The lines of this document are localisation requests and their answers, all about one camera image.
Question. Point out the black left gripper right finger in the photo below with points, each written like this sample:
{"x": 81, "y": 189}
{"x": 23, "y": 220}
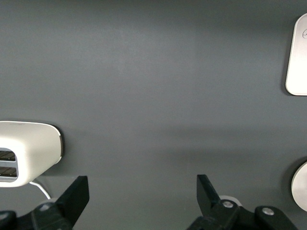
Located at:
{"x": 208, "y": 203}

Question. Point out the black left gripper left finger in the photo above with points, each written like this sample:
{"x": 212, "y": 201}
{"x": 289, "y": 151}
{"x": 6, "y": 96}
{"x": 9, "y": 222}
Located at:
{"x": 72, "y": 201}

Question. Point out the round cream plate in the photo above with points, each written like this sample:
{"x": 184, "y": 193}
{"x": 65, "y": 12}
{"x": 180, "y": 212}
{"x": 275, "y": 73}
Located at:
{"x": 301, "y": 187}

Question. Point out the cream two-slot toaster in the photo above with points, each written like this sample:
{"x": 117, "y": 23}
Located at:
{"x": 36, "y": 148}

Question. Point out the cream rectangular rabbit-print tray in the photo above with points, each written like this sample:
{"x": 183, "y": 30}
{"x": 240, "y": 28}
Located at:
{"x": 298, "y": 60}

